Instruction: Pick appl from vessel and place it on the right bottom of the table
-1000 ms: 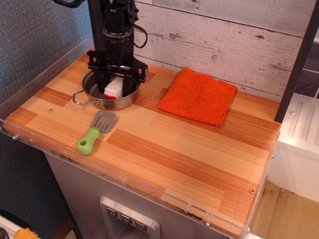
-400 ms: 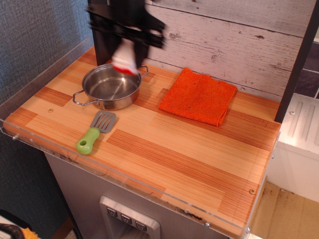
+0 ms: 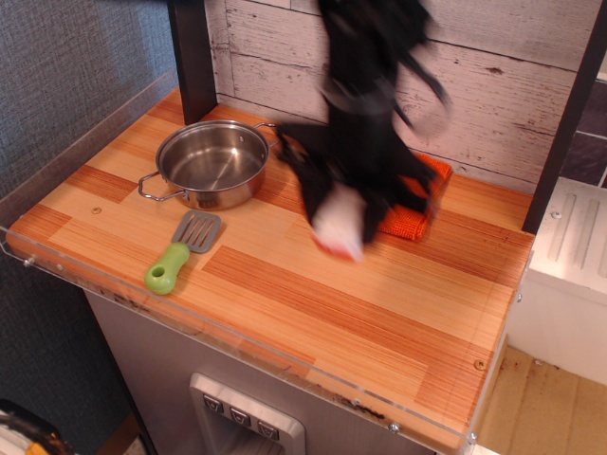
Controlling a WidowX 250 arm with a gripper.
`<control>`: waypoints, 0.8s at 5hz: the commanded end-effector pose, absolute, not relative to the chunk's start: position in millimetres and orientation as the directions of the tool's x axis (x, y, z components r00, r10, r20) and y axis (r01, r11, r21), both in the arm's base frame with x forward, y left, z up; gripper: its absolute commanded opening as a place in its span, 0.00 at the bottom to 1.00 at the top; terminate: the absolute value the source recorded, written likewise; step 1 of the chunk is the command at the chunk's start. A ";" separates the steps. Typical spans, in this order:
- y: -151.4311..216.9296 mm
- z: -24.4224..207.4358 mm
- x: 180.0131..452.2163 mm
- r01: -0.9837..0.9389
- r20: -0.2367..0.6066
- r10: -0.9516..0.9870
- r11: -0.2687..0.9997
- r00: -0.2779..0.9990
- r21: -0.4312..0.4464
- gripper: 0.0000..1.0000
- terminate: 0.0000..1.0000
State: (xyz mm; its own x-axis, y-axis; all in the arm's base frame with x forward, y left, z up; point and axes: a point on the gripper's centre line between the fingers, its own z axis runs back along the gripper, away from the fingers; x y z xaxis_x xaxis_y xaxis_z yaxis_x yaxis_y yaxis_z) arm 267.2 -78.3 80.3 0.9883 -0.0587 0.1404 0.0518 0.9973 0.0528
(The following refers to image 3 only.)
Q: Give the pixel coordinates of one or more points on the white red apple slice toy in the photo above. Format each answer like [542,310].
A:
[338,223]

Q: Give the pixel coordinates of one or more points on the dark frame post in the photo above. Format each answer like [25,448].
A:
[193,58]
[572,113]

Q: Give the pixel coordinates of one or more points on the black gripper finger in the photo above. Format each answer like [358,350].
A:
[316,182]
[377,203]

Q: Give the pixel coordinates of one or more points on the silver dispenser button panel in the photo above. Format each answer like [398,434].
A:
[244,417]

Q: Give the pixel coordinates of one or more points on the stainless steel pot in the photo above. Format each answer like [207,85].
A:
[210,165]

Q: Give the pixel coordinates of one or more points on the yellow black object bottom left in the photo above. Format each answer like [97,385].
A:
[18,436]

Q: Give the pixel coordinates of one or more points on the dark right frame post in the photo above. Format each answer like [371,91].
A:
[572,113]

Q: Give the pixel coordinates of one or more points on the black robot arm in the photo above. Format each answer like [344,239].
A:
[368,41]

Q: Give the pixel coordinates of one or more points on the dark left frame post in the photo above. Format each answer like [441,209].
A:
[193,58]

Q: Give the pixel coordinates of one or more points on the white toy sink unit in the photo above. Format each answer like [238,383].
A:
[559,314]

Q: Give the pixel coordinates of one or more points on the grey toy fridge cabinet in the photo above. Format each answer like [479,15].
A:
[184,372]

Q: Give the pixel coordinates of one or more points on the orange knitted cloth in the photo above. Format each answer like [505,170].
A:
[411,215]

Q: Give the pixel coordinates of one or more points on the green handled grey spatula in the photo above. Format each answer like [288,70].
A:
[196,233]

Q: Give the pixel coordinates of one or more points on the clear acrylic table guard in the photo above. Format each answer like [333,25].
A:
[417,326]

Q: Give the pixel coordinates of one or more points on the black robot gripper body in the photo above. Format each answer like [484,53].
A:
[359,139]

